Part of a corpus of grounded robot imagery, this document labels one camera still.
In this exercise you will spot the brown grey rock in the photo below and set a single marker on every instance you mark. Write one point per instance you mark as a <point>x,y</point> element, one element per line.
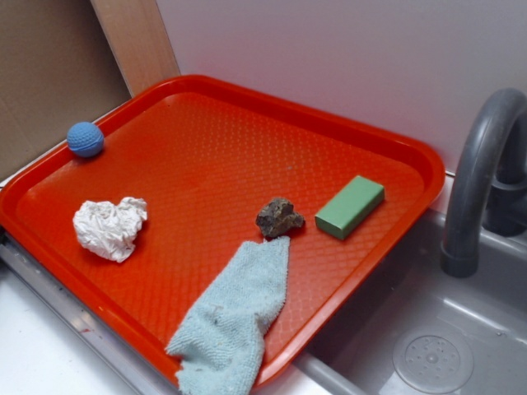
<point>278,217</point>

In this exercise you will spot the grey plastic faucet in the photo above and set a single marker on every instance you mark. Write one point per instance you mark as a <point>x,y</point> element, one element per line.
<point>489,191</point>

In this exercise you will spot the grey plastic sink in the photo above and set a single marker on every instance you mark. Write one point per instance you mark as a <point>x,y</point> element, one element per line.
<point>411,329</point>

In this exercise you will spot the green rectangular block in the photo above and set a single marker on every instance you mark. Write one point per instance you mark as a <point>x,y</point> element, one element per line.
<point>346,210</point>

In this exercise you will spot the crumpled white paper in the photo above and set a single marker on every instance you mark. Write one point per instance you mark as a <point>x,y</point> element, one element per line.
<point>109,230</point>

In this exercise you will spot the light blue towel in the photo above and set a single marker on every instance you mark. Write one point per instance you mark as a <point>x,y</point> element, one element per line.
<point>221,340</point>

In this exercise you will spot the blue dimpled ball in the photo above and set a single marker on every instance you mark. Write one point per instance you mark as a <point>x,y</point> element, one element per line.
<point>85,139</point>

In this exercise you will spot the wooden plank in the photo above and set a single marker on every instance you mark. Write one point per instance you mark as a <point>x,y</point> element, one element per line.
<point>139,42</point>

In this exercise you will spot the orange plastic tray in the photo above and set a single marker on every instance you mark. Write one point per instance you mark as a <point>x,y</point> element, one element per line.
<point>206,156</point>

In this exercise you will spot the brown cardboard panel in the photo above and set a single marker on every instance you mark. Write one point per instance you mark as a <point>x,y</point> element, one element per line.
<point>56,69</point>

